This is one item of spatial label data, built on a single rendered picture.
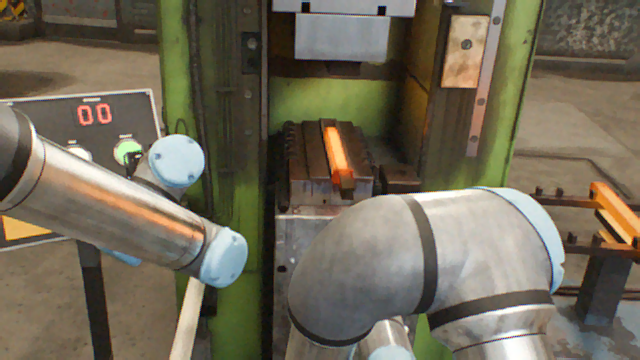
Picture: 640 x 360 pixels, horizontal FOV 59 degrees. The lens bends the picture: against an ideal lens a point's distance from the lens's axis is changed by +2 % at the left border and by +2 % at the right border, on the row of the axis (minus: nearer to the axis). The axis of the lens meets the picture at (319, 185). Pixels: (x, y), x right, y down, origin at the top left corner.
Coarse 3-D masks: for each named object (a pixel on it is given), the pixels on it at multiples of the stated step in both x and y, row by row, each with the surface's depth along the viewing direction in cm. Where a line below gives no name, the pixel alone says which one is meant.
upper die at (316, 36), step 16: (304, 16) 116; (320, 16) 116; (336, 16) 116; (352, 16) 116; (368, 16) 117; (384, 16) 117; (304, 32) 117; (320, 32) 117; (336, 32) 118; (352, 32) 118; (368, 32) 118; (384, 32) 118; (304, 48) 119; (320, 48) 119; (336, 48) 119; (352, 48) 119; (368, 48) 119; (384, 48) 120
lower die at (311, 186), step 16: (288, 128) 165; (304, 128) 163; (320, 128) 163; (304, 144) 153; (320, 144) 152; (352, 144) 152; (288, 160) 154; (304, 160) 143; (320, 160) 141; (352, 160) 142; (304, 176) 134; (320, 176) 132; (368, 176) 133; (304, 192) 133; (320, 192) 134; (336, 192) 134; (368, 192) 135
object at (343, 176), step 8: (328, 128) 159; (328, 136) 153; (336, 136) 153; (328, 144) 151; (336, 144) 147; (336, 152) 142; (336, 160) 137; (344, 160) 137; (336, 168) 132; (344, 168) 132; (336, 176) 131; (344, 176) 128; (352, 176) 131; (344, 184) 124; (352, 184) 124; (344, 192) 125; (352, 192) 126; (352, 200) 123
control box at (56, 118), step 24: (72, 96) 110; (96, 96) 112; (120, 96) 114; (144, 96) 117; (48, 120) 108; (72, 120) 110; (96, 120) 112; (120, 120) 114; (144, 120) 116; (72, 144) 109; (96, 144) 111; (120, 144) 113; (120, 168) 113; (0, 216) 103; (0, 240) 102; (24, 240) 104; (48, 240) 106
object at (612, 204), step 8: (592, 184) 131; (600, 184) 130; (600, 192) 126; (608, 192) 126; (600, 200) 126; (608, 200) 122; (616, 200) 122; (608, 208) 122; (616, 208) 119; (624, 208) 119; (616, 216) 118; (624, 216) 116; (632, 216) 116; (624, 224) 115; (632, 224) 113; (632, 232) 111
